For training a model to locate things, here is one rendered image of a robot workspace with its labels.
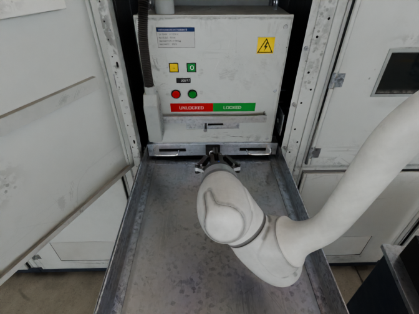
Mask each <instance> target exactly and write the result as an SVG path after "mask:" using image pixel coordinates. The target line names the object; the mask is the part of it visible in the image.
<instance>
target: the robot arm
mask: <svg viewBox="0 0 419 314"><path fill-rule="evenodd" d="M417 154H419V91H417V92H415V93H414V94H413V95H412V96H410V97H408V98H407V99H406V100H405V101H404V102H402V103H401V104H399V106H397V107H396V108H395V109H394V110H393V111H391V112H390V113H389V114H388V115H387V116H386V117H385V118H384V119H383V120H382V121H381V122H380V123H379V124H378V126H377V127H376V128H375V129H374V131H373V132H372V133H371V134H370V135H369V137H368V138H367V139H366V141H365V142H364V144H363V145H362V147H361V148H360V149H359V151H358V153H357V154H356V156H355V158H354V159H353V160H352V162H351V164H350V165H349V167H348V168H347V170H346V172H345V173H344V175H343V176H342V178H341V179H340V181H339V183H338V184H337V185H336V187H335V189H334V190H333V192H332V194H331V195H330V197H329V198H328V200H327V201H326V203H325V204H324V206H323V207H322V209H321V210H320V211H319V212H318V213H317V214H316V215H315V216H313V217H311V218H309V219H306V220H304V221H293V220H291V219H290V218H288V217H287V216H273V215H270V214H268V215H265V213H263V211H262V210H261V208H260V207H259V206H258V205H257V204H256V202H255V200H254V199H253V198H252V196H251V195H250V193H249V192H248V190H247V189H246V188H245V187H244V186H243V185H242V184H241V182H240V181H239V179H238V177H237V175H236V173H240V166H241V164H239V163H237V162H235V161H234V160H233V159H232V158H231V157H230V156H229V155H224V156H223V155H222V153H219V152H218V148H213V152H210V154H209V156H208V155H204V156H203V158H202V159H201V160H200V162H199V163H197V164H195V173H196V174H198V173H203V175H202V177H201V186H200V188H199V190H198V195H197V202H196V206H197V214H198V219H199V222H200V225H201V227H202V229H203V230H204V232H205V233H206V235H207V236H208V237H209V238H210V239H212V240H213V241H215V242H218V243H221V244H228V245H229V246H230V247H231V248H232V249H233V251H234V253H235V254H236V256H237V257H238V258H239V259H240V261H241V262H242V263H243V264H244V265H245V266H246V267H247V268H248V269H249V270H250V271H251V272H252V273H254V274H255V275H256V276H257V277H259V278H260V279H261V280H263V281H265V282H266V283H268V284H270V285H273V286H276V287H288V286H290V285H292V284H294V283H295V282H296V281H297V280H298V279H299V277H300V276H301V272H302V266H303V264H304V261H305V258H306V256H307V255H308V254H310V253H311V252H314V251H316V250H318V249H321V248H323V247H325V246H327V245H329V244H330V243H332V242H333V241H335V240H337V239H338V238H339V237H340V236H342V235H343V234H344V233H345V232H346V231H347V230H348V229H349V228H350V227H351V226H352V225H353V224H354V223H355V222H356V220H357V219H358V218H359V217H360V216H361V215H362V214H363V213H364V212H365V211H366V209H367V208H368V207H369V206H370V205H371V203H373V202H374V200H376V198H377V197H378V196H379V195H380V194H381V193H382V191H383V190H384V189H385V188H386V187H387V186H388V185H389V184H390V183H391V182H392V180H393V179H394V178H395V177H396V176H397V174H398V173H399V172H400V171H401V170H402V169H403V168H404V167H405V166H406V165H407V164H408V163H409V162H410V161H411V160H412V159H413V158H414V157H415V156H416V155H417ZM208 162H210V164H209V165H207V164H208Z"/></svg>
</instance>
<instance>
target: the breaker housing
mask: <svg viewBox="0 0 419 314"><path fill-rule="evenodd" d="M272 7H273V6H175V13H174V14H155V7H154V6H152V8H153V10H148V11H149V12H148V16H147V17H292V22H293V18H294V15H293V14H289V13H288V12H286V11H285V10H283V9H282V8H280V7H279V6H278V7H277V10H273V9H272ZM134 17H138V13H137V14H134V15H133V20H134V24H135V18H134ZM291 29H292V24H291ZM135 32H136V36H137V30H136V26H135ZM290 35H291V31H290V34H289V39H290ZM137 43H138V37H137ZM288 46H289V42H288V45H287V50H288ZM138 47H139V45H138ZM286 57H287V52H286ZM285 63H286V59H285ZM285 63H284V67H285ZM283 74H284V70H283V73H282V78H283ZM281 85H282V80H281ZM280 91H281V87H280ZM280 91H279V95H280ZM278 102H279V98H278ZM278 102H277V106H278ZM276 112H277V108H276ZM275 119H276V115H275ZM275 119H274V123H275ZM208 125H223V123H209V124H208ZM273 129H274V126H273ZM272 134H273V130H272ZM271 140H272V137H271Z"/></svg>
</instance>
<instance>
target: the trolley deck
mask: <svg viewBox="0 0 419 314"><path fill-rule="evenodd" d="M240 164H241V166H240V173H236V175H237V177H238V179H239V181H240V182H241V184H242V185H243V186H244V187H245V188H246V189H247V190H248V192H249V193H250V195H251V196H252V198H253V199H254V200H255V202H256V204H257V205H258V206H259V207H260V208H261V210H262V211H263V213H265V215H268V214H270V215H273V216H287V217H289V216H288V214H287V211H286V207H285V205H284V201H283V199H282V196H281V192H280V190H279V186H278V184H277V181H276V177H275V175H274V171H273V169H272V166H271V163H240ZM139 167H140V165H138V169H137V173H136V175H135V179H134V182H133V185H132V189H131V191H130V195H129V198H128V201H127V205H126V208H125V212H124V214H123V217H122V221H121V224H120V228H119V230H118V234H117V238H116V240H115V244H114V247H113V250H112V254H111V256H110V260H109V263H108V266H107V270H106V273H105V277H104V280H103V282H102V286H101V289H100V293H99V296H98V299H97V303H96V305H95V309H94V312H93V314H95V313H96V310H97V307H98V304H99V300H100V296H101V294H102V290H103V287H104V283H105V279H106V277H107V273H108V270H109V267H110V263H111V261H112V257H113V253H114V250H115V246H116V244H117V240H118V237H119V233H120V230H121V227H122V224H123V220H124V217H125V213H126V211H127V207H128V203H129V200H130V196H131V194H132V190H133V187H134V184H135V180H136V177H137V174H138V170H139ZM202 175H203V173H198V174H196V173H195V165H194V164H156V165H155V167H154V171H153V176H152V181H151V185H150V189H149V193H148V198H147V203H146V206H145V211H144V215H143V220H142V224H141V228H140V233H139V236H138V242H137V246H136V250H135V255H134V258H133V264H132V268H131V272H130V276H129V280H128V285H127V290H126V294H125V298H124V302H123V307H122V312H121V314H321V313H320V310H319V306H318V304H317V300H316V298H315V295H314V291H313V289H312V285H311V282H310V280H309V276H308V274H307V270H306V267H305V265H304V264H303V266H302V272H301V276H300V277H299V279H298V280H297V281H296V282H295V283H294V284H292V285H290V286H288V287H276V286H273V285H270V284H268V283H266V282H265V281H263V280H261V279H260V278H259V277H257V276H256V275H255V274H254V273H252V272H251V271H250V270H249V269H248V268H247V267H246V266H245V265H244V264H243V263H242V262H241V261H240V259H239V258H238V257H237V256H236V254H235V253H234V251H233V249H232V248H231V247H230V246H229V245H228V244H221V243H218V242H215V241H213V240H212V239H210V238H209V237H208V236H207V235H206V233H205V232H204V230H203V229H202V227H201V225H200V222H199V219H198V214H197V206H196V202H197V195H198V190H199V188H200V186H201V177H202Z"/></svg>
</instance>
